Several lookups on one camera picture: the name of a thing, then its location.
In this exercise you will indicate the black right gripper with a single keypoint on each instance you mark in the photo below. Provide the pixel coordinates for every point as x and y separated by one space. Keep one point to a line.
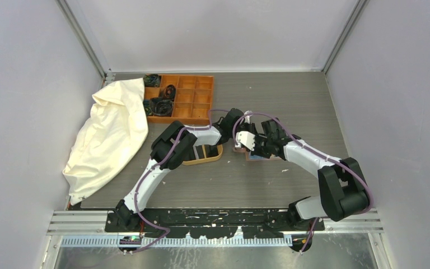
257 138

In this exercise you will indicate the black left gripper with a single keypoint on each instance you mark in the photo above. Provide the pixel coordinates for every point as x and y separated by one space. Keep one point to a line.
252 127

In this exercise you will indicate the tan leather card holder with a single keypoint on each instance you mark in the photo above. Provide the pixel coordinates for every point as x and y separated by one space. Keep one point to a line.
249 156

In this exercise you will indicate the yellow oval tray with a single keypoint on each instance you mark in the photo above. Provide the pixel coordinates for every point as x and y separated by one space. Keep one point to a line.
203 154

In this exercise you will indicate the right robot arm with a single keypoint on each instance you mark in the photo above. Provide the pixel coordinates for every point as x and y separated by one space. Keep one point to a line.
342 187

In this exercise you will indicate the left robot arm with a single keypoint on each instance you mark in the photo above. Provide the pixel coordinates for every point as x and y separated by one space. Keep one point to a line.
168 151

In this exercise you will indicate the orange compartment organizer tray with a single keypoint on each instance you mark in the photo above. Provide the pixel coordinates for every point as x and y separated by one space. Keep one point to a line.
192 96

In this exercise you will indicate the cream cloth bag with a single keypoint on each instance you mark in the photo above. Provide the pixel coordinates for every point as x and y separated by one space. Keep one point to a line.
114 132

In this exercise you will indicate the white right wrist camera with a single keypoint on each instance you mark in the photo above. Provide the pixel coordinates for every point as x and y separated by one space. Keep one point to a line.
244 140

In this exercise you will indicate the black coiled cable large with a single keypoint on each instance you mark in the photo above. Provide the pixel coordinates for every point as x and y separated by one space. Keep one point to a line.
158 107

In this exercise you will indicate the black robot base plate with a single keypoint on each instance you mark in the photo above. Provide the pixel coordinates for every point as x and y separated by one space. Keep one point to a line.
215 223

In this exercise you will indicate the aluminium front rail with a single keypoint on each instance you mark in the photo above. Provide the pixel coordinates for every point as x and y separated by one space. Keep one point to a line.
86 229

